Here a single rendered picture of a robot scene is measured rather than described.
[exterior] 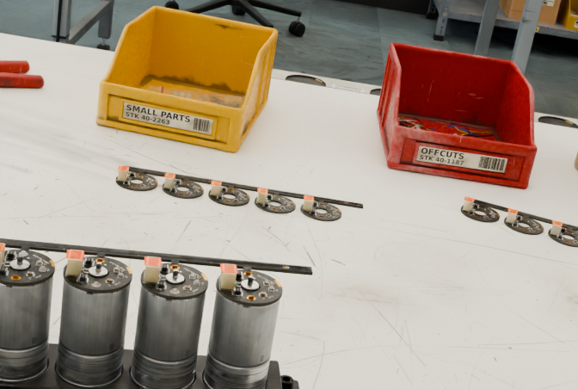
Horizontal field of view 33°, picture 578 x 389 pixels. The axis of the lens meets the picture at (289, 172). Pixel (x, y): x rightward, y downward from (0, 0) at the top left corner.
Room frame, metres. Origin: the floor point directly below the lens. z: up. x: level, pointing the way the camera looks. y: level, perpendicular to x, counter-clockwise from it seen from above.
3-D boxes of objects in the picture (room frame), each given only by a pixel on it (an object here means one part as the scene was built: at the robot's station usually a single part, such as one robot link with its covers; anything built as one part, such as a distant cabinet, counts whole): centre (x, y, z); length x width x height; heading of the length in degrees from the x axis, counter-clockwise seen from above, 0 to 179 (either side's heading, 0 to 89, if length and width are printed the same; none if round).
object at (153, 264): (0.32, 0.04, 0.82); 0.01 x 0.01 x 0.01; 9
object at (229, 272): (0.33, 0.02, 0.82); 0.01 x 0.01 x 0.01; 9
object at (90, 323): (0.32, 0.06, 0.79); 0.02 x 0.02 x 0.05
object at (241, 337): (0.33, 0.01, 0.79); 0.02 x 0.02 x 0.05
